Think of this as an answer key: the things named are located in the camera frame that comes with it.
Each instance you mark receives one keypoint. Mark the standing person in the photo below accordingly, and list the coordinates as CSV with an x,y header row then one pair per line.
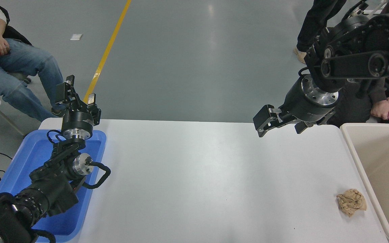
x,y
316,20

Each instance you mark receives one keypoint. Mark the seated person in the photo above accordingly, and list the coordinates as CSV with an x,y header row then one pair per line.
x,y
22,64

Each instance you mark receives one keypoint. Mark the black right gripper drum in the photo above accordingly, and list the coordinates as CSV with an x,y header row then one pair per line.
x,y
302,106

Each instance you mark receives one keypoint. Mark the bin-side person's right hand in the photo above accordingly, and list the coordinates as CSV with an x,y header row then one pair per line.
x,y
387,108

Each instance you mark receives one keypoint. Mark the person beside bin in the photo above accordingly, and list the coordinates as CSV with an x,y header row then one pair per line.
x,y
353,111

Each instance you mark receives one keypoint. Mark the tan paper ball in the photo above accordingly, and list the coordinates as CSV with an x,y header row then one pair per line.
x,y
351,201

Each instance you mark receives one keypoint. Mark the black office chair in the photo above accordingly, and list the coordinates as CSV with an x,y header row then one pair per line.
x,y
15,33

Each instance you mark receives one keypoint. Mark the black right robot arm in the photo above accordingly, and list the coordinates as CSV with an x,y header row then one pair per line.
x,y
366,44

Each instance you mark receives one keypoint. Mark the blue plastic tray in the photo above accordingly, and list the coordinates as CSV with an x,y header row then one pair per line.
x,y
35,150

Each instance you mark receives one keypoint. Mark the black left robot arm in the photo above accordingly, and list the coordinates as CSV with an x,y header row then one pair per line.
x,y
46,192

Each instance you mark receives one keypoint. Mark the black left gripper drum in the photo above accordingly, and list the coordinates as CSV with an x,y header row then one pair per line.
x,y
77,119

